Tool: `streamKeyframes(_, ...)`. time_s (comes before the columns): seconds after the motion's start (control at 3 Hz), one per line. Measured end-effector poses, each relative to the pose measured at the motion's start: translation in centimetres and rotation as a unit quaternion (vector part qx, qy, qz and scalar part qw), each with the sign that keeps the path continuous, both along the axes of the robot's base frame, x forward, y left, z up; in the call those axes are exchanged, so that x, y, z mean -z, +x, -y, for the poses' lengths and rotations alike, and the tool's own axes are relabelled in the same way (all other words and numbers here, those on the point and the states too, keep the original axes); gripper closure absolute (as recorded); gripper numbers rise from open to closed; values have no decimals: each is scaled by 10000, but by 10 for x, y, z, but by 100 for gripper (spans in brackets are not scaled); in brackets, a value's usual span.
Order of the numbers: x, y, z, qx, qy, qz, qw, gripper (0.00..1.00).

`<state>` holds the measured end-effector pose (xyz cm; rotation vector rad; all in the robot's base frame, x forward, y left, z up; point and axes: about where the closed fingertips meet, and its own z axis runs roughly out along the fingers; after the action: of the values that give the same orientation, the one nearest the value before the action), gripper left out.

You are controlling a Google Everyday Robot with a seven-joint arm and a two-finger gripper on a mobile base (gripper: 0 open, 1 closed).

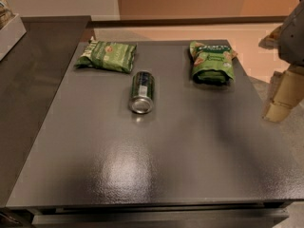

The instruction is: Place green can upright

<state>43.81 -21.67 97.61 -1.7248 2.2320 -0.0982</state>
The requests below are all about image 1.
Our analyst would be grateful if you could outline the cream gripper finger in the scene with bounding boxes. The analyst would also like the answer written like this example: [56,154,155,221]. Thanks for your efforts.
[262,65,304,123]
[264,26,282,48]

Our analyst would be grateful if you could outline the green soda can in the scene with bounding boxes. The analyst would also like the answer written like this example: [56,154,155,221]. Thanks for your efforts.
[129,71,155,114]

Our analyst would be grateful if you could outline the green snack bag right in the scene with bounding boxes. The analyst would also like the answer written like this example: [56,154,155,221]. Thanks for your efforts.
[189,41,238,86]

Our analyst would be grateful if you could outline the green chip bag left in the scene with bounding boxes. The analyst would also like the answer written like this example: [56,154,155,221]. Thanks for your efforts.
[74,39,137,74]

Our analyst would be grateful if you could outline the white box at left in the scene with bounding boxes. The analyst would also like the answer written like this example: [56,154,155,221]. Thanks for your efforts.
[0,0,27,61]

